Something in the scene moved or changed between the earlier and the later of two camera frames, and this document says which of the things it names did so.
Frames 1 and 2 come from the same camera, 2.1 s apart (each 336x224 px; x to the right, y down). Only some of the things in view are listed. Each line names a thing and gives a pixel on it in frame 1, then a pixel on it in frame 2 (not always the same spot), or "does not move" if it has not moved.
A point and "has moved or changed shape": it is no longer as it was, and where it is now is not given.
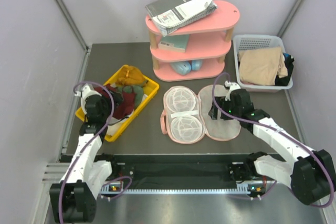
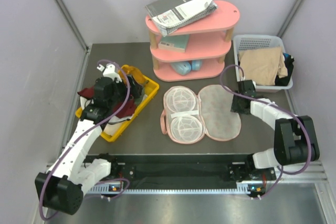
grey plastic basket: (242, 42) does not move
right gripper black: (222, 103) → (235, 108)
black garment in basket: (289, 61) does not move
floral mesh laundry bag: (185, 119) does not move
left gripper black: (109, 102) → (136, 89)
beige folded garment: (262, 66) does not move
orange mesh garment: (130, 75) does not move
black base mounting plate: (178, 170) does not move
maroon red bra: (128, 103) has moved or changed shape
